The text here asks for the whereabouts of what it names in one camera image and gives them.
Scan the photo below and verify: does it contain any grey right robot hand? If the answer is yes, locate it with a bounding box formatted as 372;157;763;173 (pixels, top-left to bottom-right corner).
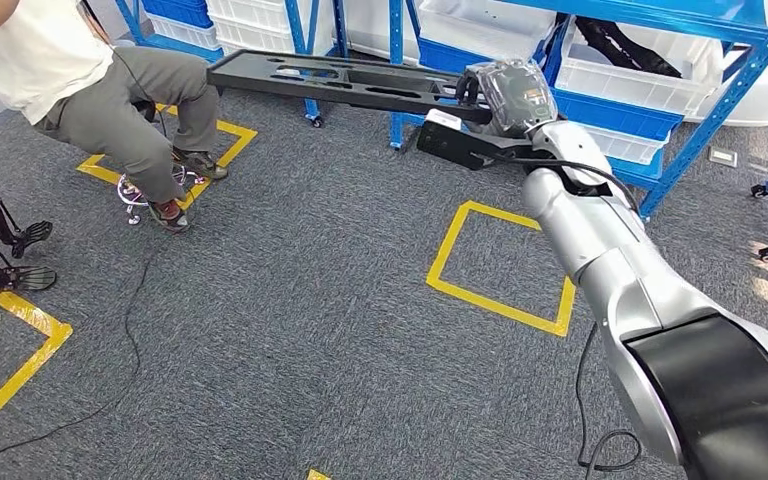
455;58;560;139

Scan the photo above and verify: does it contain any long black plastic part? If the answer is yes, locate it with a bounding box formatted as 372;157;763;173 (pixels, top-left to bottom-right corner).
206;49;495;125

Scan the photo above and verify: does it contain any black curved plastic part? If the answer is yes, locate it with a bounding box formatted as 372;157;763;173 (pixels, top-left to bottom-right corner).
574;16;683;79

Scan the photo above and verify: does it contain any blue plastic crate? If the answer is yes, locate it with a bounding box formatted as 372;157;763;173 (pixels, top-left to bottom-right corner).
417;36;491;75
142;0;214;29
549;86;685;142

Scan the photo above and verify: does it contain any chrome stool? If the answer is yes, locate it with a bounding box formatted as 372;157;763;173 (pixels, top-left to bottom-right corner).
116;99;208;227

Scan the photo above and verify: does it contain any person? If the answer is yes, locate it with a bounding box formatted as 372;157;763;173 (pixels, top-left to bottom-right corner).
0;0;230;234

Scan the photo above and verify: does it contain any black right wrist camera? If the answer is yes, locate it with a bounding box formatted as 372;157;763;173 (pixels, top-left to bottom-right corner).
415;109;538;172

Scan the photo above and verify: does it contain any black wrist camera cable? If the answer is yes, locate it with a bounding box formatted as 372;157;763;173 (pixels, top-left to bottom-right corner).
489;155;642;213

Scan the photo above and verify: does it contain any black looped cable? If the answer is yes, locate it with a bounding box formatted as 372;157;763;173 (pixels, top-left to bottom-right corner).
574;323;644;473

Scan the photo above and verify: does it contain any thin black cable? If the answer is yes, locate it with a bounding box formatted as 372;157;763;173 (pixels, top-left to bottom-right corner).
0;42;168;480

